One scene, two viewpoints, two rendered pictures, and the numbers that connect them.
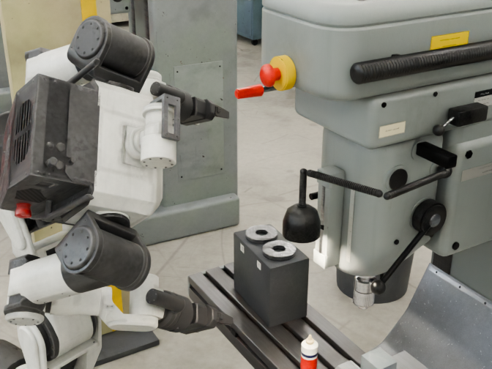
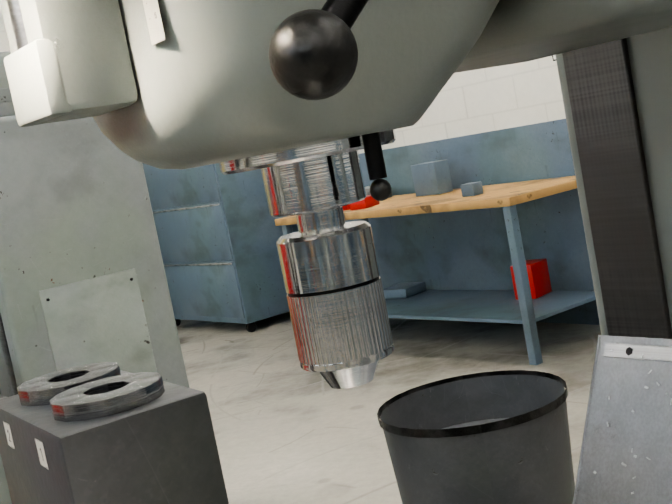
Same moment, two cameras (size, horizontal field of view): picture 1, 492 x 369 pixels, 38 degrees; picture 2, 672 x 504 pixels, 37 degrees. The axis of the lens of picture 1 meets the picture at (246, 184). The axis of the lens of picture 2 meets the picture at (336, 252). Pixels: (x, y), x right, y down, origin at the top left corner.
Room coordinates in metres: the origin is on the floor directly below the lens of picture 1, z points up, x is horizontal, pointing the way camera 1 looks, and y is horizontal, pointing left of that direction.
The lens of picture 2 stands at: (0.82, -0.23, 1.31)
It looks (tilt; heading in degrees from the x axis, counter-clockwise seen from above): 6 degrees down; 355
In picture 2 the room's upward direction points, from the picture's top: 11 degrees counter-clockwise
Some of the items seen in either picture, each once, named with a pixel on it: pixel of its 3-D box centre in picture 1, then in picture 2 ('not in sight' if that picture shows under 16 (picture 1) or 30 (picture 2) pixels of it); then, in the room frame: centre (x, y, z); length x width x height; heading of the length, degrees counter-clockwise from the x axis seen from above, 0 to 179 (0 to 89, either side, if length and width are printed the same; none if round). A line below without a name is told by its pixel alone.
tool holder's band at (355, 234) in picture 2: (364, 279); (324, 239); (1.31, -0.26, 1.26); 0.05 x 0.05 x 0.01
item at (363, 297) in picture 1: (364, 291); (337, 304); (1.31, -0.26, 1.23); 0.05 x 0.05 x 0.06
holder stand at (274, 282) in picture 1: (269, 271); (110, 494); (1.68, -0.07, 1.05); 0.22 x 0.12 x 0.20; 27
